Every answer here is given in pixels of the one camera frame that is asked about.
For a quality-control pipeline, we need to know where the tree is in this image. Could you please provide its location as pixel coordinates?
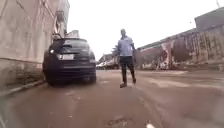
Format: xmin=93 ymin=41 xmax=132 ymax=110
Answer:
xmin=111 ymin=45 xmax=120 ymax=58

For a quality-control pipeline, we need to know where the long weathered boundary wall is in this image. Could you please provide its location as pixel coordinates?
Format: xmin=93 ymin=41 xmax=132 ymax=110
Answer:
xmin=133 ymin=7 xmax=224 ymax=72

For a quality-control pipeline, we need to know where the beige building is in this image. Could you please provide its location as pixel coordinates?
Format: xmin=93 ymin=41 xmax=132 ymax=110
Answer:
xmin=0 ymin=0 xmax=71 ymax=88

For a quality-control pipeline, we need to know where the black car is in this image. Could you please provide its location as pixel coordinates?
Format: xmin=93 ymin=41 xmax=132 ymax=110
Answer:
xmin=42 ymin=36 xmax=98 ymax=86

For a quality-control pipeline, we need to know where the kerb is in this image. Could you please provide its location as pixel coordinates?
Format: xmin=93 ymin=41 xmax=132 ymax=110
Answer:
xmin=0 ymin=79 xmax=48 ymax=98

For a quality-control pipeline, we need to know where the robot's own part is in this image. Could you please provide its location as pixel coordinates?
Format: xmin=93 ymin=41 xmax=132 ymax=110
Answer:
xmin=145 ymin=122 xmax=156 ymax=128

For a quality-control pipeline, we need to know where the person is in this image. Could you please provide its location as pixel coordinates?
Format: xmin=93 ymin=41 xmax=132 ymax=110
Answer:
xmin=116 ymin=28 xmax=137 ymax=89

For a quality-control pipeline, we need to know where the brown dirt road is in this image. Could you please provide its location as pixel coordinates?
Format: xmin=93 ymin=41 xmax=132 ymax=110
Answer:
xmin=0 ymin=68 xmax=224 ymax=128

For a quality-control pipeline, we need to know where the white car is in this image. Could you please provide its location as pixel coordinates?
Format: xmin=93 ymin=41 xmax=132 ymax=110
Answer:
xmin=96 ymin=60 xmax=116 ymax=70

